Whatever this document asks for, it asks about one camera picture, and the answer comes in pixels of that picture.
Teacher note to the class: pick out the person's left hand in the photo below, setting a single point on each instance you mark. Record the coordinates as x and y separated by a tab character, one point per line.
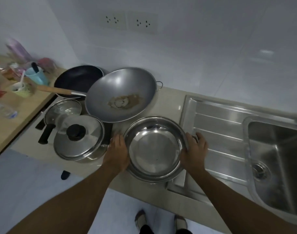
115	157

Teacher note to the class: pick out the person's right hand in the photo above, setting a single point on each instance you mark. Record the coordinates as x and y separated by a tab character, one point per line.
196	155

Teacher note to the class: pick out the person's left thumb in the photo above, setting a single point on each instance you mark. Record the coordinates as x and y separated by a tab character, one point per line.
127	153

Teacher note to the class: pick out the person's right thumb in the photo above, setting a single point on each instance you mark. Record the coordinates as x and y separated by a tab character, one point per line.
184	154

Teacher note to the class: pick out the round stainless steel bowl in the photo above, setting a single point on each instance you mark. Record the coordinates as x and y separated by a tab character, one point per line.
154	148

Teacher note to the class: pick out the person's left forearm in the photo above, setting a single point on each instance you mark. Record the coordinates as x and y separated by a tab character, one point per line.
72	204

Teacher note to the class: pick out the person's right forearm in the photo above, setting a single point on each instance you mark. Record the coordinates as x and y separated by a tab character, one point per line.
233	207

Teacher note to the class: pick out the steel pot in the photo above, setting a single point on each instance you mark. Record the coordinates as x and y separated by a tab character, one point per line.
102	152

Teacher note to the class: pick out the stainless steel sink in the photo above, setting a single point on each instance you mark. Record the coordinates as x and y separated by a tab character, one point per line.
226	134

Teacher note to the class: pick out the steel lid with black knob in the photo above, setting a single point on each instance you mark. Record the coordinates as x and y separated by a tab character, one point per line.
78	138

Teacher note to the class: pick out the grey metal wok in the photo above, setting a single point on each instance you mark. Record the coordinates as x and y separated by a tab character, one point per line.
121	95

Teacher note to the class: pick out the dark blue round object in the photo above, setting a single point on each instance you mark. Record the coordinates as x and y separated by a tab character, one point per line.
65	175

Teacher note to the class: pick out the person's left shoe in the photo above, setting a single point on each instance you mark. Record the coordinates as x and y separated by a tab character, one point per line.
140	220

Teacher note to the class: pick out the person's shoe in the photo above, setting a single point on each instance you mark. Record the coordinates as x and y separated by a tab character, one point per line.
180	222
140	220

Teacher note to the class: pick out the person's right shoe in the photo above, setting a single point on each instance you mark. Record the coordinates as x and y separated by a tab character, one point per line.
180	222

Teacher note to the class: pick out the sink drain strainer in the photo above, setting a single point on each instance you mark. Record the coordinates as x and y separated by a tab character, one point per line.
260	171

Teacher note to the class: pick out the person's black trousers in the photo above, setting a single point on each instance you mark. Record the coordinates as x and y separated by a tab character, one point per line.
148	230

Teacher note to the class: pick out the wooden table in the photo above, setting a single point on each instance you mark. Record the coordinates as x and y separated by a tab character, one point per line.
14	124

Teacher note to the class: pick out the light blue plastic cup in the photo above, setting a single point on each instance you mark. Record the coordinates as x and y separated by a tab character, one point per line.
37	76

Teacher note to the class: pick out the pink plastic cup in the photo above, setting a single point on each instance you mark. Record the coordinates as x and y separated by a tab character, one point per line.
47	65

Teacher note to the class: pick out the white plastic spoon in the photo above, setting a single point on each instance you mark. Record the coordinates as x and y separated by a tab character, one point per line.
21	80

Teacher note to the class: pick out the clear plastic bottle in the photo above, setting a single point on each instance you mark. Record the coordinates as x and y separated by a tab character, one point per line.
3	110

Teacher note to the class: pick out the purple plastic container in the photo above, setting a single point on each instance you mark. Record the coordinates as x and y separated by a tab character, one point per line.
17	49

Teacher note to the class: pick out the white wall socket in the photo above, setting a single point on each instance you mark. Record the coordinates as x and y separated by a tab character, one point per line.
142	23
113	20

